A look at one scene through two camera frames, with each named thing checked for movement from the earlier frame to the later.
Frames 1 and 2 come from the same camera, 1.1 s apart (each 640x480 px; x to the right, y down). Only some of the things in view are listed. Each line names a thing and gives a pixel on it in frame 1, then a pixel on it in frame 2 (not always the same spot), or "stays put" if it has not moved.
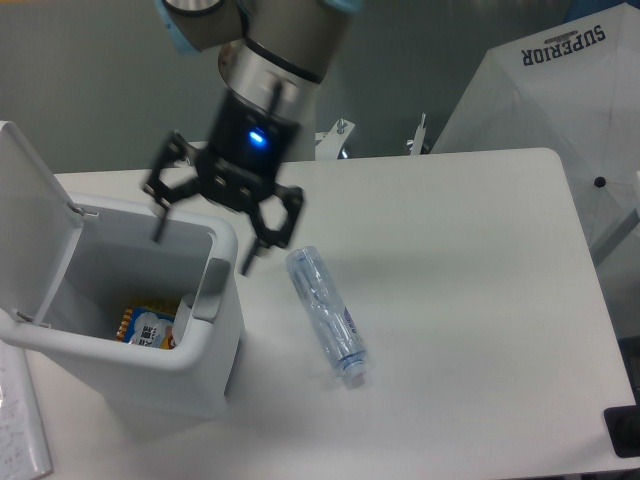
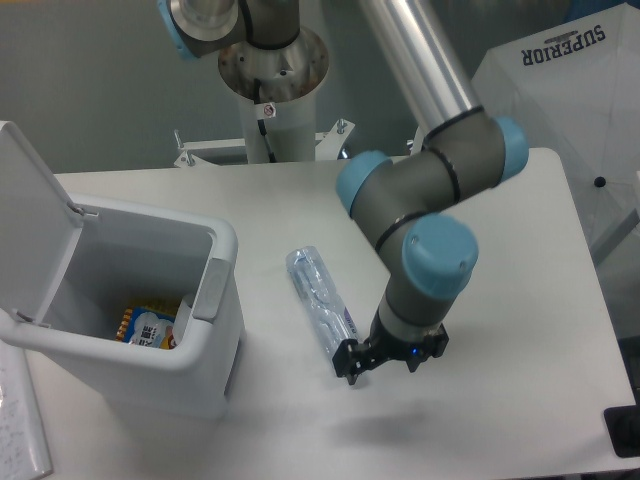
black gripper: x=251 y=144 to x=352 y=358
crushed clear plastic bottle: x=329 y=313 stays put
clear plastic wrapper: x=182 y=318 stays put
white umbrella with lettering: x=572 y=86 stays put
